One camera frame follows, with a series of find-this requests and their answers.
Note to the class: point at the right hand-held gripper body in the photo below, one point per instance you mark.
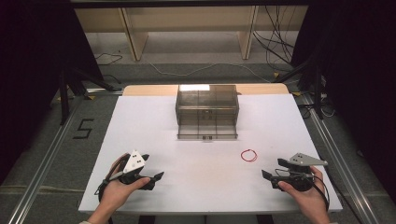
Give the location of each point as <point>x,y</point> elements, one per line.
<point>303,159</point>

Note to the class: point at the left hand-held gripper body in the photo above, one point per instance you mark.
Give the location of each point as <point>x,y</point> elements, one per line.
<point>134,163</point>

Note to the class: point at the person's left hand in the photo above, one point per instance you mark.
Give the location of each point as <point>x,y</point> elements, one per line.
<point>115,194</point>

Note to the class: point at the person's right hand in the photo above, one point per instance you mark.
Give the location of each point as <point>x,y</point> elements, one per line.
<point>311,199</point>

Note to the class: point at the red rubber band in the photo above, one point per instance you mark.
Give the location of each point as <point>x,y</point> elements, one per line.
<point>242,156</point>

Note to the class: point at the white table cover board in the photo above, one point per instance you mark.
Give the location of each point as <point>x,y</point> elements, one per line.
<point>199,174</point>

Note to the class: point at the transparent drawer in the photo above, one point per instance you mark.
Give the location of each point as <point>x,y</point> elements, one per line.
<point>207,132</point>

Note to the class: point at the yellow tape marker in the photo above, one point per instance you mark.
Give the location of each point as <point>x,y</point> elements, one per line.
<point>276,75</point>
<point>91,97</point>
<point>296,93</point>

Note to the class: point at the black metal stand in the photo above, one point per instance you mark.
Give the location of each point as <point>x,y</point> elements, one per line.
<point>317,93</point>
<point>64,102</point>

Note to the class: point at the transparent drawer cabinet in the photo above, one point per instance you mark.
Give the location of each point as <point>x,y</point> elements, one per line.
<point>207,102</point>

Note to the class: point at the dark curtain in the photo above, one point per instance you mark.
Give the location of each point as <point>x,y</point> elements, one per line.
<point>364,77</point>
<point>31,77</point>

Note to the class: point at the light wooden desk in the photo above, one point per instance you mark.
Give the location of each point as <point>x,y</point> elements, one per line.
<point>137,37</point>

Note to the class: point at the short metal floor rail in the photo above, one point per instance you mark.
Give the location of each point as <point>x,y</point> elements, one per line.
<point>104,91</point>

